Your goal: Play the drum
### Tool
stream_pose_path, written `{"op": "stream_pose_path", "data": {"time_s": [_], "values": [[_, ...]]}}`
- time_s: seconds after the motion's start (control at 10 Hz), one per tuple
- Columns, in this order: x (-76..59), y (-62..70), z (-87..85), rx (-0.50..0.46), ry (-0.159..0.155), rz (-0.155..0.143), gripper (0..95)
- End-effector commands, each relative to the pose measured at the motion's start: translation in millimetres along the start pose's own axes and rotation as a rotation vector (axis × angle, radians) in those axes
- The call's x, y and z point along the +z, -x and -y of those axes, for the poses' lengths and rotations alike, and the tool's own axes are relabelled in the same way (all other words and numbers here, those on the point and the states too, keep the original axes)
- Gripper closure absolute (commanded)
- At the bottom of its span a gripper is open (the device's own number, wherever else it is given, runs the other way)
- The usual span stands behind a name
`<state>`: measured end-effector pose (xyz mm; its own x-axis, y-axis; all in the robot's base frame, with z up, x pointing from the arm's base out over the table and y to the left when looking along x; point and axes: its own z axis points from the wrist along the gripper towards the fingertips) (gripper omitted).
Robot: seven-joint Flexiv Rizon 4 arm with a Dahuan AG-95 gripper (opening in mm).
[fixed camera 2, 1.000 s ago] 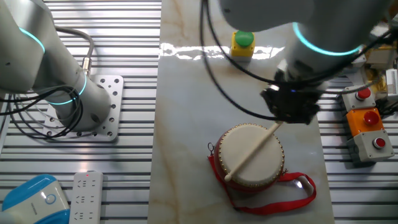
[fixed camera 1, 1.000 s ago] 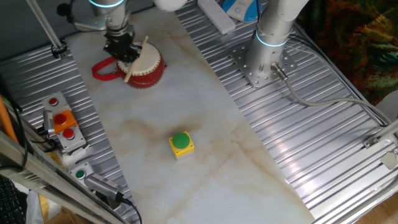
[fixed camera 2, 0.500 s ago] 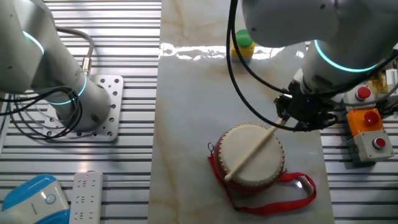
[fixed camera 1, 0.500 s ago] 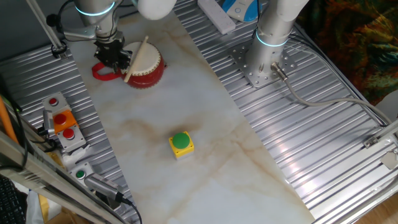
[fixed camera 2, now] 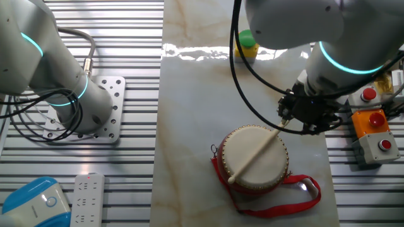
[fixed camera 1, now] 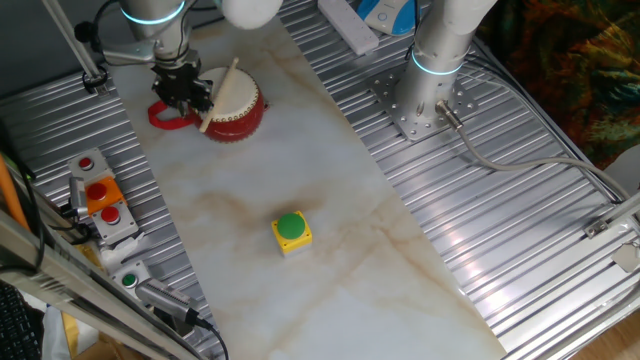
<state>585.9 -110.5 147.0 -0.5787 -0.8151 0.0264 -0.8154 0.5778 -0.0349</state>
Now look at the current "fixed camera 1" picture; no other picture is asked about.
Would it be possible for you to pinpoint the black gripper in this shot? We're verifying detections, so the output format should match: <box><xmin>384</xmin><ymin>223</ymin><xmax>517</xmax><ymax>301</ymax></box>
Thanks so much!
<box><xmin>151</xmin><ymin>58</ymin><xmax>214</xmax><ymax>118</ymax></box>

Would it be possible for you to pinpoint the wooden drumstick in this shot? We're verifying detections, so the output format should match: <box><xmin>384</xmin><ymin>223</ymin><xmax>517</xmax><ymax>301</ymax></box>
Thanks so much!
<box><xmin>198</xmin><ymin>56</ymin><xmax>241</xmax><ymax>134</ymax></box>

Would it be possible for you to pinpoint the red drum white skin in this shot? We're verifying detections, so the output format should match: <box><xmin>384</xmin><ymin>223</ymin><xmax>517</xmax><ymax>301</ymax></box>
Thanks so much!
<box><xmin>192</xmin><ymin>66</ymin><xmax>267</xmax><ymax>144</ymax></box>

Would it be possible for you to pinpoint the black pole clamp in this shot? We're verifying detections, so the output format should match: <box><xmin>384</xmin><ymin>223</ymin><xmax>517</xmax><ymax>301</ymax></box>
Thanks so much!
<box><xmin>81</xmin><ymin>63</ymin><xmax>110</xmax><ymax>96</ymax></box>

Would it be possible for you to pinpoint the grey box small red button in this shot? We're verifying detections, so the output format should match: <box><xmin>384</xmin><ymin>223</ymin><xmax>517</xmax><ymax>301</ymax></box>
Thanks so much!
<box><xmin>67</xmin><ymin>147</ymin><xmax>114</xmax><ymax>182</ymax></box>

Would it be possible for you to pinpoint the orange box red button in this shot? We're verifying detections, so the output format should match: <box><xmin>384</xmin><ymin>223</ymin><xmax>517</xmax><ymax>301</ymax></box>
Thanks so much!
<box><xmin>82</xmin><ymin>175</ymin><xmax>129</xmax><ymax>217</ymax></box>

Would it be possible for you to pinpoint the slanted aluminium pole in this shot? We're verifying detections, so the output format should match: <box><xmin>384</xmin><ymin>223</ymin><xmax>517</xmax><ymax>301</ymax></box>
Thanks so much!
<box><xmin>40</xmin><ymin>0</ymin><xmax>109</xmax><ymax>96</ymax></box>

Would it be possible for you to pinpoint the grey box large red button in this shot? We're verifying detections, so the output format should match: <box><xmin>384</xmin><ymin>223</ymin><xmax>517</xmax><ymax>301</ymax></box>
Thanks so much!
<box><xmin>92</xmin><ymin>199</ymin><xmax>141</xmax><ymax>246</ymax></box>

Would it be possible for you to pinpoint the yellow box green button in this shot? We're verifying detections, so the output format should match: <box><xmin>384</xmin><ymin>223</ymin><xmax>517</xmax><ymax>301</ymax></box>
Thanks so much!
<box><xmin>271</xmin><ymin>210</ymin><xmax>314</xmax><ymax>258</ymax></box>

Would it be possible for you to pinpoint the crumpled white tape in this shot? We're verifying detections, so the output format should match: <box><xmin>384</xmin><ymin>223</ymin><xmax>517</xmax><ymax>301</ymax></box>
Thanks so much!
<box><xmin>99</xmin><ymin>231</ymin><xmax>147</xmax><ymax>274</ymax></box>

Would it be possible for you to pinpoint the white power strip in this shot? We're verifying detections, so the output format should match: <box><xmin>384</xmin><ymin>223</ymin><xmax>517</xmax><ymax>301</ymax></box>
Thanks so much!
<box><xmin>317</xmin><ymin>0</ymin><xmax>381</xmax><ymax>57</ymax></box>

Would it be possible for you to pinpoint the grey box green button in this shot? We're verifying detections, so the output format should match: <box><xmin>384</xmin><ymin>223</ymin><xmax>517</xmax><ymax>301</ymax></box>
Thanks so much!
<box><xmin>110</xmin><ymin>259</ymin><xmax>152</xmax><ymax>299</ymax></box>

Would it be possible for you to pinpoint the orange pole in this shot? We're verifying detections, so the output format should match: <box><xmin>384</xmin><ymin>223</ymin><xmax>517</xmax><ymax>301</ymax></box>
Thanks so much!
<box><xmin>0</xmin><ymin>152</ymin><xmax>31</xmax><ymax>234</ymax></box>

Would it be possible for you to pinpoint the black keyboard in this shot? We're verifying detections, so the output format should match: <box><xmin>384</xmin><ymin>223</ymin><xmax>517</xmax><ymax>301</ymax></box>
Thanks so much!
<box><xmin>0</xmin><ymin>279</ymin><xmax>44</xmax><ymax>360</ymax></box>

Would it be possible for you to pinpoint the colourful patterned cloth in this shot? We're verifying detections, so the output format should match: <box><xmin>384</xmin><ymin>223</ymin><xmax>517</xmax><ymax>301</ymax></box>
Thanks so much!
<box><xmin>478</xmin><ymin>0</ymin><xmax>640</xmax><ymax>171</ymax></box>

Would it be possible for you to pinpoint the short aluminium bar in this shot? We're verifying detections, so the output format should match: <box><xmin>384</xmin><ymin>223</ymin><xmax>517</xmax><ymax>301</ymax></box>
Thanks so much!
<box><xmin>597</xmin><ymin>191</ymin><xmax>640</xmax><ymax>227</ymax></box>

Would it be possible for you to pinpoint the small metal plate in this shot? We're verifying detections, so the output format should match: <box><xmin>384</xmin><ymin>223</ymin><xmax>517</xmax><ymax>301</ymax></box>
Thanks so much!
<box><xmin>610</xmin><ymin>239</ymin><xmax>640</xmax><ymax>275</ymax></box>

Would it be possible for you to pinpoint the red fabric drum strap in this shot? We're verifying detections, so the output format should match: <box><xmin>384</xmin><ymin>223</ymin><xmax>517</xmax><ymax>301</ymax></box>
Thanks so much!
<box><xmin>147</xmin><ymin>99</ymin><xmax>202</xmax><ymax>132</ymax></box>

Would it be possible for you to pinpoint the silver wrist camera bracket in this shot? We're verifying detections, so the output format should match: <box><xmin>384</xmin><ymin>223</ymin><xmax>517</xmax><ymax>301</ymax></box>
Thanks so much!
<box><xmin>101</xmin><ymin>38</ymin><xmax>162</xmax><ymax>67</ymax></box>

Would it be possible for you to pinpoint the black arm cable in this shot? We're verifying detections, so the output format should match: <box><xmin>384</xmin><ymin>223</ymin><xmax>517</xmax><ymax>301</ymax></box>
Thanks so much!
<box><xmin>73</xmin><ymin>0</ymin><xmax>224</xmax><ymax>67</ymax></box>

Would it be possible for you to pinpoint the small silver ribbed camera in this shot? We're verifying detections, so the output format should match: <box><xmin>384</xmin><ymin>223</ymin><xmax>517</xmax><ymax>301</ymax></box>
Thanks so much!
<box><xmin>68</xmin><ymin>175</ymin><xmax>91</xmax><ymax>219</ymax></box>

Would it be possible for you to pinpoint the silver camera black mount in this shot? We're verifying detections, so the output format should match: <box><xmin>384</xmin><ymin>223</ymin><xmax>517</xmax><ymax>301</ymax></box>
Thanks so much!
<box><xmin>134</xmin><ymin>277</ymin><xmax>202</xmax><ymax>336</ymax></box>

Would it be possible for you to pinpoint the aluminium frame bar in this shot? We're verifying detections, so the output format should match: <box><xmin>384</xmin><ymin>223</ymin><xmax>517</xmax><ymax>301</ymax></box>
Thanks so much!
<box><xmin>0</xmin><ymin>209</ymin><xmax>202</xmax><ymax>360</ymax></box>

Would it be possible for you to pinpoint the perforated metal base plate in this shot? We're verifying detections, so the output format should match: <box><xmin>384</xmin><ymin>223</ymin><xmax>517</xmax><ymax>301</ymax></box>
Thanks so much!
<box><xmin>369</xmin><ymin>64</ymin><xmax>480</xmax><ymax>143</ymax></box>

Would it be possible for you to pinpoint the black camera cable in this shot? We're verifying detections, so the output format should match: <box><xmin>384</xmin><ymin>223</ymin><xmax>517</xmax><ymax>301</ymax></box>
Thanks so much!
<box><xmin>194</xmin><ymin>316</ymin><xmax>231</xmax><ymax>360</ymax></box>

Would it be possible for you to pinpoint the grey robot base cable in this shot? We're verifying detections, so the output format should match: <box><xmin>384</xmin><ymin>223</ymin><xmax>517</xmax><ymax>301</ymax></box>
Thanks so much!
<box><xmin>434</xmin><ymin>99</ymin><xmax>634</xmax><ymax>202</ymax></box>

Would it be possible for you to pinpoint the small metal bracket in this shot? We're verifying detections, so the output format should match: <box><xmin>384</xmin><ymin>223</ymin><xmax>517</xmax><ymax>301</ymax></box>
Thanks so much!
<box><xmin>583</xmin><ymin>218</ymin><xmax>611</xmax><ymax>240</ymax></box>

